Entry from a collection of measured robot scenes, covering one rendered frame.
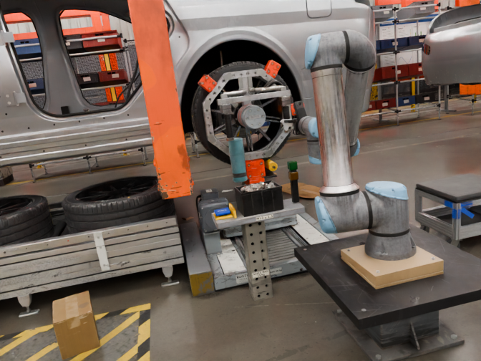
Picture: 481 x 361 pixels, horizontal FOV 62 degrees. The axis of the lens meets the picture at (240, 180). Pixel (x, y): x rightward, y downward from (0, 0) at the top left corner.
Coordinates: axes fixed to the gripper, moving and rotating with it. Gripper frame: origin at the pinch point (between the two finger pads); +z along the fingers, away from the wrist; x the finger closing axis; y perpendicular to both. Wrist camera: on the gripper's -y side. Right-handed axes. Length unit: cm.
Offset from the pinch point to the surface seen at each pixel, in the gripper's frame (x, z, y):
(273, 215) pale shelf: -26, -38, 39
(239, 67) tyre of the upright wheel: -18, 38, -31
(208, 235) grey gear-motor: -54, 13, 63
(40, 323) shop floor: -146, -10, 83
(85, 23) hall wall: -214, 958, -217
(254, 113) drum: -17.3, 15.4, -4.3
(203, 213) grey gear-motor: -55, 9, 47
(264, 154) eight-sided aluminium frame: -9.8, 31.4, 23.2
